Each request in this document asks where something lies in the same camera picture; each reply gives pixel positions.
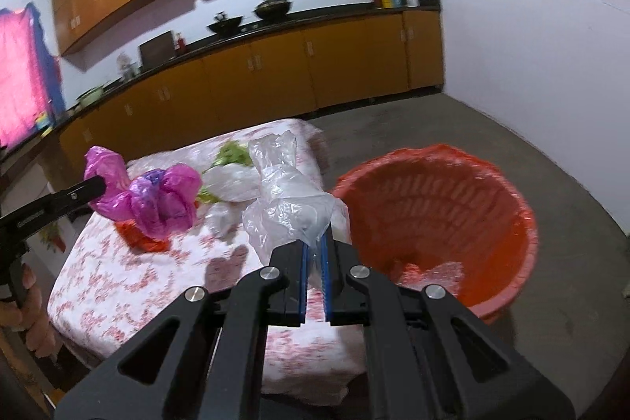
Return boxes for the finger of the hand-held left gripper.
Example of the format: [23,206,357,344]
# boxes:
[24,175,107,224]

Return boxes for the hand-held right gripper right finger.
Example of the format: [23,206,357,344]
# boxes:
[320,230,576,420]

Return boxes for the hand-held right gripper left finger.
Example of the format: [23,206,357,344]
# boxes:
[52,239,312,420]

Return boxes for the pink plastic bag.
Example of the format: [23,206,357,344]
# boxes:
[83,146,204,240]

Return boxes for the orange lined waste basket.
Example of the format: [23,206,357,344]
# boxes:
[329,143,539,322]

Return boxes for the person's left hand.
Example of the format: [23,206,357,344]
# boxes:
[0,266,57,359]

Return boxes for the red plastic bag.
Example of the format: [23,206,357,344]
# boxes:
[114,220,170,253]

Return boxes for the table with floral tablecloth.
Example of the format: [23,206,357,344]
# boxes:
[48,119,365,406]

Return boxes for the green pot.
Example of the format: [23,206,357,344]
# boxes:
[76,85,105,108]

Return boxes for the small clear plastic bag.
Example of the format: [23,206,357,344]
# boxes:
[204,202,247,244]

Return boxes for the white plastic bag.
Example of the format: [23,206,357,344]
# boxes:
[199,164,261,204]

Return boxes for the pink and blue cloth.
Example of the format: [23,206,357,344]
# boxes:
[0,3,67,150]

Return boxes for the glass jar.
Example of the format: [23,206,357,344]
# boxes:
[117,53,139,80]

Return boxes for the green plastic bag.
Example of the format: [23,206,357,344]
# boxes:
[197,141,254,204]

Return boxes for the brown cutting board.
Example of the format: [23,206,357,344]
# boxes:
[139,30,177,67]

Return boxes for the orange lower kitchen cabinets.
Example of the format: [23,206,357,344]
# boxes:
[58,9,446,165]

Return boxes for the black kitchen countertop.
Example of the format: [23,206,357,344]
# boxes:
[49,0,441,126]

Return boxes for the black wok with lid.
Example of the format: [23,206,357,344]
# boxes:
[253,0,295,21]

